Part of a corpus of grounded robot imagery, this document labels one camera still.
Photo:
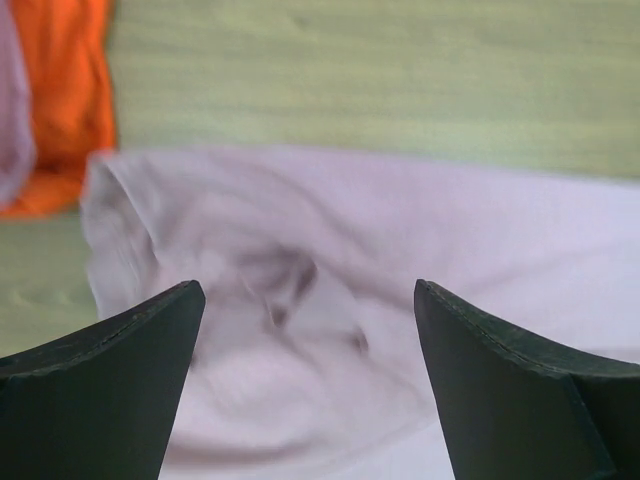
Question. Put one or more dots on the folded orange t-shirt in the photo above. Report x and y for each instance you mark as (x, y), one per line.
(72, 113)

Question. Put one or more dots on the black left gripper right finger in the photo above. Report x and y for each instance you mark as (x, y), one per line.
(515, 405)

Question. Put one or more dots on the dusty pink graphic t-shirt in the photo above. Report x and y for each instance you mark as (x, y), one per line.
(307, 363)

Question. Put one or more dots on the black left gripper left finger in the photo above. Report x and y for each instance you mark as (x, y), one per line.
(100, 403)

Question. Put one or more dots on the folded light pink t-shirt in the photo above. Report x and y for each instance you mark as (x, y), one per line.
(18, 149)

